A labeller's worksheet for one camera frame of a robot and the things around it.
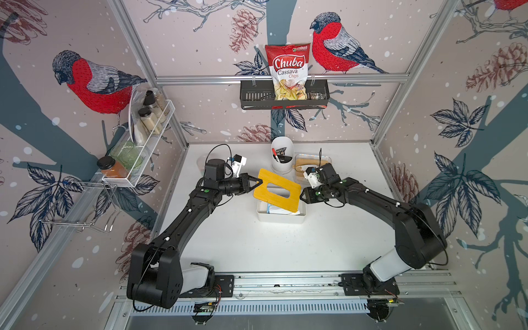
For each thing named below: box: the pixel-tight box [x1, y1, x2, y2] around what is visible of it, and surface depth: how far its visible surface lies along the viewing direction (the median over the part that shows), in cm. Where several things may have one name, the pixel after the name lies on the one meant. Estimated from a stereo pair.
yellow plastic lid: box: [253, 167, 302, 213], surface depth 82 cm
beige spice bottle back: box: [143, 90, 166, 124], surface depth 83 cm
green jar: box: [110, 140, 143, 170], surface depth 70 cm
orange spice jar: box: [96, 155, 129, 179], surface depth 62 cm
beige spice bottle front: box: [137, 107, 163, 135], surface depth 78 cm
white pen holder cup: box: [270, 136, 295, 175], surface depth 104 cm
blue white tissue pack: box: [266, 202, 301, 216], surface depth 84 cm
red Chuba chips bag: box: [264, 42, 312, 101], surface depth 83 cm
